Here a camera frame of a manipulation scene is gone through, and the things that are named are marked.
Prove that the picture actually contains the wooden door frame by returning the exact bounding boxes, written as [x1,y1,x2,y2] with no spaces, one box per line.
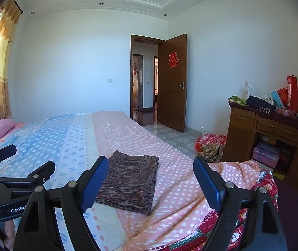
[130,35,168,126]

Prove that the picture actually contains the black curtain rod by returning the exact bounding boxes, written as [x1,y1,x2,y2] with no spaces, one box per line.
[9,0,24,13]

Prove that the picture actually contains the dark red box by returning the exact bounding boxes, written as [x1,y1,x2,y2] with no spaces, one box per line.
[280,146,294,171]

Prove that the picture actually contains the pink tissue box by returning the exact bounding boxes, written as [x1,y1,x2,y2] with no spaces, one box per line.
[276,107,295,117]

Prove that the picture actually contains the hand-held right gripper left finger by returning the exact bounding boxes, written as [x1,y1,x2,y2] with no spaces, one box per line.
[13,155,110,251]

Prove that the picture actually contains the dark purple cloth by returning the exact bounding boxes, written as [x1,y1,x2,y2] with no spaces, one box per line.
[272,175,298,251]

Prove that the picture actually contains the green cloth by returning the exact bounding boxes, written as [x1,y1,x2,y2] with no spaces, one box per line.
[228,95,249,107]

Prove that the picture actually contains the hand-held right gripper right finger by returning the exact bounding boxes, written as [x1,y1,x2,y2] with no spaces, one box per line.
[193,156,288,251]

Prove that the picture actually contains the red gift bags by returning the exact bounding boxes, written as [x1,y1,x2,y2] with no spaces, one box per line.
[287,75,298,114]

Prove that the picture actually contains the person's left hand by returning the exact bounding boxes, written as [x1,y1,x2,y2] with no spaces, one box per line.
[0,221,17,251]

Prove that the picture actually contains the brown knit garment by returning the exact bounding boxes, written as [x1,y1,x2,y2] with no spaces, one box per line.
[95,150,160,215]

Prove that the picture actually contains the red paper door decoration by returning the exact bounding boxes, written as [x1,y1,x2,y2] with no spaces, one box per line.
[168,52,179,68]

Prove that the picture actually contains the pink and blue bed sheet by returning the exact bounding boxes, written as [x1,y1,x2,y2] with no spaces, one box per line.
[0,110,264,251]

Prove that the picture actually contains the red cloth pile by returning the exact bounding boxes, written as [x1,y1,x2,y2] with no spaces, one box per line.
[195,133,228,163]

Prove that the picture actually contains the yellow orange curtain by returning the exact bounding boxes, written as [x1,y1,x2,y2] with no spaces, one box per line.
[0,0,21,118]

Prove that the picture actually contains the red green patchwork blanket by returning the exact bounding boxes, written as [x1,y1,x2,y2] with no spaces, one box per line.
[191,171,279,251]

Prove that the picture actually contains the blue bag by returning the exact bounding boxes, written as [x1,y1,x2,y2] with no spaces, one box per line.
[270,90,288,109]

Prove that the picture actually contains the white paper card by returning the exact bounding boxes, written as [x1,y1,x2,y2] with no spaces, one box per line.
[244,80,254,97]

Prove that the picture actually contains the dark clothes on desk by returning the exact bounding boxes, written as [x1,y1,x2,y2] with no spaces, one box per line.
[246,95,276,113]

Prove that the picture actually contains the brown wooden door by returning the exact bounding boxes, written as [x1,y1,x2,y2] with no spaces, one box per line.
[157,33,187,133]

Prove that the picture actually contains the purple shoe box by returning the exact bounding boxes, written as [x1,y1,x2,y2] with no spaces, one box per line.
[252,141,281,168]

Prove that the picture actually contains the brown wooden desk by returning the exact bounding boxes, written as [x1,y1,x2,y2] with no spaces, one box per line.
[227,102,298,196]

